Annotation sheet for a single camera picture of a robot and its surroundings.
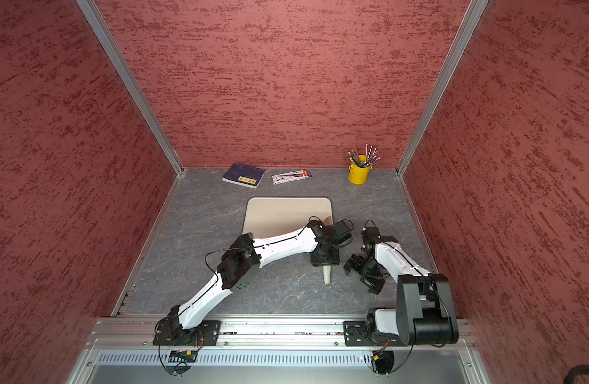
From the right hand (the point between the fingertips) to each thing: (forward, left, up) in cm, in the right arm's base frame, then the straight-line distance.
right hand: (355, 282), depth 84 cm
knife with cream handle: (+3, +10, +2) cm, 11 cm away
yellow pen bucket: (+50, -10, +3) cm, 51 cm away
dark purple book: (+54, +47, +2) cm, 71 cm away
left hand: (+6, +9, +1) cm, 11 cm away
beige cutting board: (+28, +33, +2) cm, 44 cm away
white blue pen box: (+53, +24, +1) cm, 58 cm away
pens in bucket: (+53, -14, +12) cm, 56 cm away
